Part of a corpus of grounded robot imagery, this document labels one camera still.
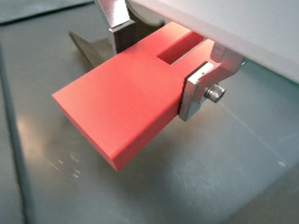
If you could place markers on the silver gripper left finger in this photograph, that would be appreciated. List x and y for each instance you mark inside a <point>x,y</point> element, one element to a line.
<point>121,25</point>

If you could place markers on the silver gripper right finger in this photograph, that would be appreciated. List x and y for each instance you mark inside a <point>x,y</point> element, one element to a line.
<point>201,84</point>

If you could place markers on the red double-square block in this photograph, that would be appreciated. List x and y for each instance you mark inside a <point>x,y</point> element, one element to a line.
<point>123,101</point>

